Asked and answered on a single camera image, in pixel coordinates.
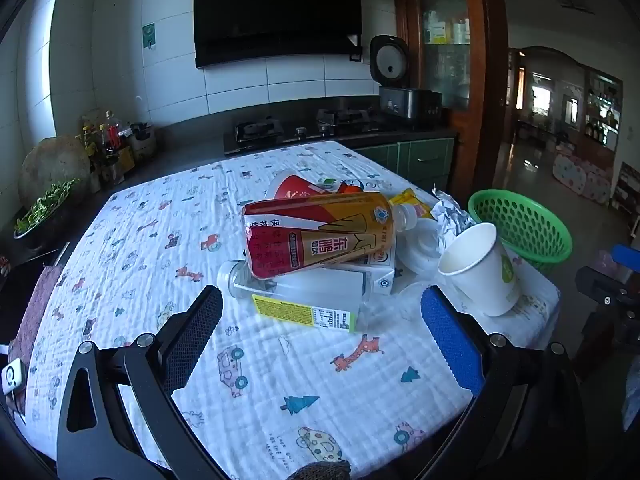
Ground black range hood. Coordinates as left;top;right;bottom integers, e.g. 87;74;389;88
189;0;388;68

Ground green plastic basket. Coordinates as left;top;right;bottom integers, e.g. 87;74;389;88
467;189;573;276

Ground polka dot play tent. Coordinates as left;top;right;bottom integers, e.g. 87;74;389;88
552;152;613;204

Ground yellow condiment bottle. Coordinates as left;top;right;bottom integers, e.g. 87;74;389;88
80;122;98;161

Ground silver rice cooker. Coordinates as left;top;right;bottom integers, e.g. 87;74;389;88
370;35;443;128

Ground red printed paper cup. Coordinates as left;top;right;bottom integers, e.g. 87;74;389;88
264;169;341;211

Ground white carton box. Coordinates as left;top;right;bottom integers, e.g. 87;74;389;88
320;247;398;306

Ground red cap condiment bottle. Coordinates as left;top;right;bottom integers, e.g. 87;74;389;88
102;110;124;157

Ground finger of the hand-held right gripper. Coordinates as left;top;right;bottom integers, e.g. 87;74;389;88
575;266;632;311
612;243;640;274

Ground green kitchen cabinet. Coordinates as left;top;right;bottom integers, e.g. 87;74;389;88
350;135;458;193

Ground white paper cup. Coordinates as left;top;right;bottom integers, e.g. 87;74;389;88
437;222;521;317

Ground printed cartoon tablecloth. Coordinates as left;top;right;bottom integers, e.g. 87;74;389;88
10;140;561;471

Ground yellow plastic wrapper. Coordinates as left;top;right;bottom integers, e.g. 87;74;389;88
390;187;436;221

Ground white green drink carton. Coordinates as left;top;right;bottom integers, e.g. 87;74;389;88
320;176;383;197

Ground white plastic lid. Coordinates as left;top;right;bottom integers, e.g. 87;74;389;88
395;217;451;276

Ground wooden glass door cabinet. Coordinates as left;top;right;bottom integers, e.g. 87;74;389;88
390;0;508;201

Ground bowl of green vegetables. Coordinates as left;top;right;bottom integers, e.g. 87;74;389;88
12;177;81;252

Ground orange drink bottle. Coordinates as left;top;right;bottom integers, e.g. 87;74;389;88
242;191;418;280

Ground small white device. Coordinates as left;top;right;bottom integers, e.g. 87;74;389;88
0;359;26;396

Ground black gas stove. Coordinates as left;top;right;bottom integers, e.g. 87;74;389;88
223;107;401;156

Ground purple cloth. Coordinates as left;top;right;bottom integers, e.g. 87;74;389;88
7;265;63;411

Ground round wooden cutting board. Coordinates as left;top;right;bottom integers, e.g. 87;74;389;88
17;135;93;211

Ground clear bottle with yellow label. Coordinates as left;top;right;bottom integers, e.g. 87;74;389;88
217;260;373;333

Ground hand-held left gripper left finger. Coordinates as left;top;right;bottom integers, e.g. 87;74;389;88
56;285;236;480

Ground silver foil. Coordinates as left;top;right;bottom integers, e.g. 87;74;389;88
430;187;478;251

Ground wooden display cabinet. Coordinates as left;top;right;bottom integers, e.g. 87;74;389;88
582;67;623;152

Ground white utensil canister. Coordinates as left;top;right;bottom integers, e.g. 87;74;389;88
127;122;158;162

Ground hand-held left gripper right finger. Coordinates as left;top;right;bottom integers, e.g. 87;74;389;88
420;285;588;480

